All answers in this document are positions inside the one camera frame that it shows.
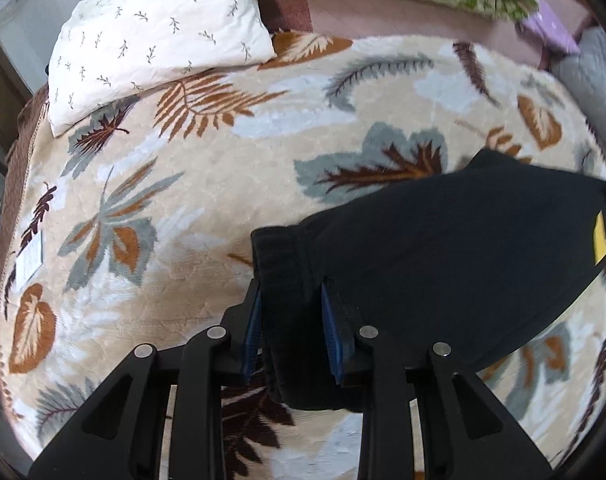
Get white leaf print pillow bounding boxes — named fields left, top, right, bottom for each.
left=47, top=0, right=279, bottom=138

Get pink bed sheet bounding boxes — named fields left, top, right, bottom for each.
left=305, top=0, right=548, bottom=68

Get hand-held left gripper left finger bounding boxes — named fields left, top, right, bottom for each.
left=28, top=277, right=264, bottom=480

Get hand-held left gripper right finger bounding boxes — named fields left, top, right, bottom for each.
left=319, top=280, right=554, bottom=480

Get white cabinet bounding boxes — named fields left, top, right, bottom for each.
left=0, top=0, right=99, bottom=91

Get purple cloth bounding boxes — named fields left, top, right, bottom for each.
left=520, top=0, right=584, bottom=56

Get black pants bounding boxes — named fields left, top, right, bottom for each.
left=250, top=147, right=606, bottom=413

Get leaf print blanket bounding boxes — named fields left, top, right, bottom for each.
left=0, top=34, right=606, bottom=480

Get grey quilt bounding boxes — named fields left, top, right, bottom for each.
left=550, top=25, right=606, bottom=136

